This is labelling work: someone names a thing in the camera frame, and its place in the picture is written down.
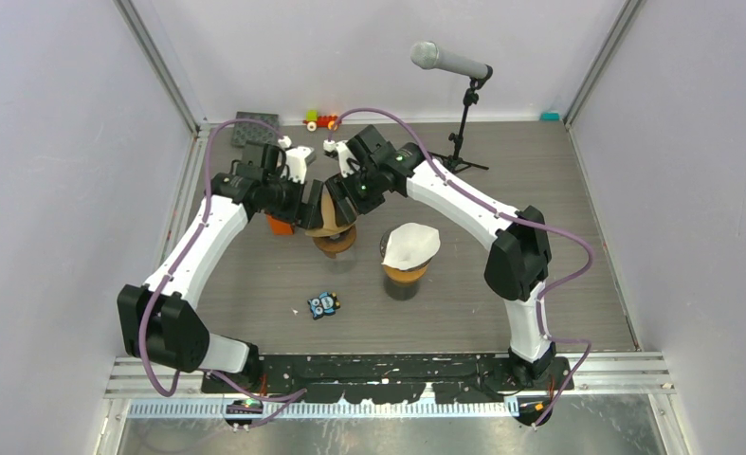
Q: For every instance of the orange coffee filter bag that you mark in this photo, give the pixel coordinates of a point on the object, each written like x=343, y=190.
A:
x=280, y=227

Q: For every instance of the black microphone tripod stand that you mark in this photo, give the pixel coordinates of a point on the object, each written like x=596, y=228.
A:
x=454, y=162

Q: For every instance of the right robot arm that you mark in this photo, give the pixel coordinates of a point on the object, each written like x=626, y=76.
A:
x=518, y=251

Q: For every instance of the dark glass carafe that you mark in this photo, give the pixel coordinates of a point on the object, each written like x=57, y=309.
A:
x=401, y=290

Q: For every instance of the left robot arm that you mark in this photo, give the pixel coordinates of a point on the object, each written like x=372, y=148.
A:
x=158, y=318

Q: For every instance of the brown paper coffee filter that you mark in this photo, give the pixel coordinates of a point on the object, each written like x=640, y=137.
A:
x=330, y=225

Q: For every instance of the grey microphone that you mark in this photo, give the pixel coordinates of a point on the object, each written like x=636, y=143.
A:
x=429, y=56

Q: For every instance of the dark grey studded plate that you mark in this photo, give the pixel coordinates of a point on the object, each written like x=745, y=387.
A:
x=257, y=132

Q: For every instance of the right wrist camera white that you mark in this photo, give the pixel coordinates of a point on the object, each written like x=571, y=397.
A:
x=339, y=151

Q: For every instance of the toy train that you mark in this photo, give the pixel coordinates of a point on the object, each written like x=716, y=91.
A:
x=313, y=120

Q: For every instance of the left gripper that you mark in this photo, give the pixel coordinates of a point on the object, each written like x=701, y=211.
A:
x=310, y=211

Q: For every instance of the white paper coffee filter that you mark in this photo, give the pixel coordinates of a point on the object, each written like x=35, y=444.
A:
x=410, y=246

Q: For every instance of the blue owl toy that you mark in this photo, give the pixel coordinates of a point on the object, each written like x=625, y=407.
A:
x=323, y=305

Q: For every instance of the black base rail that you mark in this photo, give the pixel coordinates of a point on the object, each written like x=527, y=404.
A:
x=388, y=379

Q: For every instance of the teal block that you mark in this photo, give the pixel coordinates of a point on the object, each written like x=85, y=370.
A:
x=550, y=116

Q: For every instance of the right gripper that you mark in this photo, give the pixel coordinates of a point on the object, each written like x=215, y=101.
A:
x=338, y=191

